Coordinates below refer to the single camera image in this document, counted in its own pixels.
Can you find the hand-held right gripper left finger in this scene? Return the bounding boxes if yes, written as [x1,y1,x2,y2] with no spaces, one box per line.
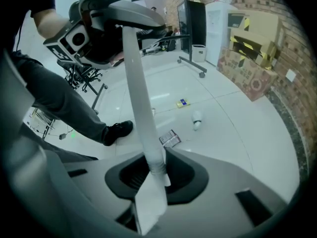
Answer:
[61,152,151,238]

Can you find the red patterned cardboard box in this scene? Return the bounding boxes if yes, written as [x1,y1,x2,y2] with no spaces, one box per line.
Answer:
[216,46,280,102]

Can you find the person's left black shoe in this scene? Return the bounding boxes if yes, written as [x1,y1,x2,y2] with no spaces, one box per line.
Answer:
[102,120,134,147]

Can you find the small yellow and purple object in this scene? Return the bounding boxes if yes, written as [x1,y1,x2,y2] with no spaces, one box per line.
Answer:
[175,98,191,109]

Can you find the white water dispenser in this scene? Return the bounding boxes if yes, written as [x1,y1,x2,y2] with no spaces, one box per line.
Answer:
[205,2,235,67]

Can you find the cardboard box with striped tape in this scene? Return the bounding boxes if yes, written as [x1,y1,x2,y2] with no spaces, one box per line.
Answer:
[228,33,278,68]

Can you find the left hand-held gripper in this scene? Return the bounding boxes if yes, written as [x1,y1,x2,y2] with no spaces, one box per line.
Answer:
[43,0,167,71]

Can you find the white wall socket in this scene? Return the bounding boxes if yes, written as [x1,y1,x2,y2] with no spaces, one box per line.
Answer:
[285,68,297,82]

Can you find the person's left forearm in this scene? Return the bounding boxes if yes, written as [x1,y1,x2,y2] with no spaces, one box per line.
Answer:
[33,8,70,41]

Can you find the person's left hand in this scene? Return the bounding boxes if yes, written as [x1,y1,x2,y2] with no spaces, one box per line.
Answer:
[109,51,126,65]

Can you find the black tall cabinet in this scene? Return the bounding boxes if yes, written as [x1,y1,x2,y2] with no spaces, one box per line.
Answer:
[176,0,208,55]

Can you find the person's grey trousers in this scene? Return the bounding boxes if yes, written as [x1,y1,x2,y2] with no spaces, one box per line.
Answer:
[13,50,111,161]

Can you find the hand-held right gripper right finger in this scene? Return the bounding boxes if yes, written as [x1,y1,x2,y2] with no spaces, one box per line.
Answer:
[153,147,289,238]

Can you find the white broom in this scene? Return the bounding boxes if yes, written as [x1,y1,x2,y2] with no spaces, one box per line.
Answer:
[121,0,172,187]

